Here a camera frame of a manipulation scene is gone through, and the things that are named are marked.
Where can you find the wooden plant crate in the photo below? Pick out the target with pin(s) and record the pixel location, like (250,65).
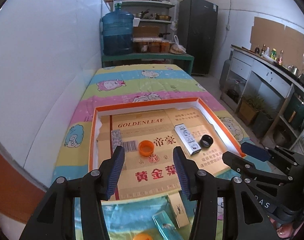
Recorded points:
(249,111)

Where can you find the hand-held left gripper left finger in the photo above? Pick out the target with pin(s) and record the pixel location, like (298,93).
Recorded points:
(115,172)

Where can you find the metal shelf rack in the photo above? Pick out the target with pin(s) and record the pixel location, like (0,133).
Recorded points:
(147,5)

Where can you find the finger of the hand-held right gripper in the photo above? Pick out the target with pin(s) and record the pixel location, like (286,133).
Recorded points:
(254,151)
(237,162)

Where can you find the plastic bag of bread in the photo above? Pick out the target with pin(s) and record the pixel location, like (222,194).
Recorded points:
(177,48)

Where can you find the blue water jug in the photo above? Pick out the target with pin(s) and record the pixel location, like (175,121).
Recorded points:
(117,33)

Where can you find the gold slim box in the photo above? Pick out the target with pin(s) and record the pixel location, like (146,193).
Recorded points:
(178,211)

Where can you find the person's right hand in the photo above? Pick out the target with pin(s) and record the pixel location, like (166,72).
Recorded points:
(284,231)

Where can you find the brown bottle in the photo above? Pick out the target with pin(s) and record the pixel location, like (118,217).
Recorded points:
(281,58)

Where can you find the brown cardboard box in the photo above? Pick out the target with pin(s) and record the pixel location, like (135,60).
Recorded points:
(145,31)

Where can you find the white printed slim box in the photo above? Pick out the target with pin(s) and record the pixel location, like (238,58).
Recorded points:
(189,140)

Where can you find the grey counter cabinet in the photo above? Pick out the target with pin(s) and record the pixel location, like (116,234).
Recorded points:
(267,77)

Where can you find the dark plant crate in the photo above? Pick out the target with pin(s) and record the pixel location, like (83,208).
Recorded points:
(263,125)

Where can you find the shallow cardboard box tray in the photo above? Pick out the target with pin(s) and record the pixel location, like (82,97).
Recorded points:
(93,142)

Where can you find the green bottle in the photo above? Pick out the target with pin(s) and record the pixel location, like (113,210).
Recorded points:
(274,54)

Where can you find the dark sauce bottle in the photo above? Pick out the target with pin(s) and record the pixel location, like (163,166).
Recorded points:
(263,50)

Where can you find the brass basin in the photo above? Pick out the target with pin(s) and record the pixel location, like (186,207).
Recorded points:
(163,17)

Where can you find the black bottle cap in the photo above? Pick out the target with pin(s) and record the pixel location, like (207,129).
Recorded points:
(206,140)

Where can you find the orange bottle cap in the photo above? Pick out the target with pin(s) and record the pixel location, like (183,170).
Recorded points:
(145,148)
(142,237)

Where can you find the dark refrigerator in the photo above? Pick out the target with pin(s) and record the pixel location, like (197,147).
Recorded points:
(197,35)

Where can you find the green low table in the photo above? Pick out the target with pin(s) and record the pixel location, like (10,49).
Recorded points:
(147,57)

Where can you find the clear glitter rectangular box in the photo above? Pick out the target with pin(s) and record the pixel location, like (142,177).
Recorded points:
(116,140)

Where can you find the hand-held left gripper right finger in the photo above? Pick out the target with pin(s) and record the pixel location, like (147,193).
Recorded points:
(182,175)

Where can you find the cardboard wall sheet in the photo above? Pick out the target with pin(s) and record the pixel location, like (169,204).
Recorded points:
(272,35)

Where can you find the flattened gold carton sheet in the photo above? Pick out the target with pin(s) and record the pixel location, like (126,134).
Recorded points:
(147,130)

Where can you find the teal slim box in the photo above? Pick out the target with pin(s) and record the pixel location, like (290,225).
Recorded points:
(164,226)

